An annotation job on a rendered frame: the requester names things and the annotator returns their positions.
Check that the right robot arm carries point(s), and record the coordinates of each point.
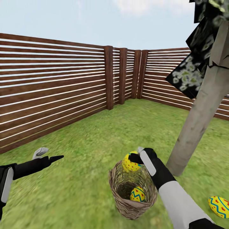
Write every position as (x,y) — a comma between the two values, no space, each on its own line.
(182,210)

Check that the easter egg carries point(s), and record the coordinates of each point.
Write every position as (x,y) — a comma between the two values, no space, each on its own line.
(220,206)
(131,165)
(137,194)

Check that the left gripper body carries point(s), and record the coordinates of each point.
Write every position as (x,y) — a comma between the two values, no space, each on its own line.
(37,165)

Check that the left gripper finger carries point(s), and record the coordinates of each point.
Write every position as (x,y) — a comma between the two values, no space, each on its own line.
(55,158)

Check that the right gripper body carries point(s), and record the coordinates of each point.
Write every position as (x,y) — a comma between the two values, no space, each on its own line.
(134,158)

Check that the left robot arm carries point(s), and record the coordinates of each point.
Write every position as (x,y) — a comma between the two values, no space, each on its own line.
(15,171)

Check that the wicker basket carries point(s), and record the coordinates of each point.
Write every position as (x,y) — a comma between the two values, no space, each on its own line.
(130,209)

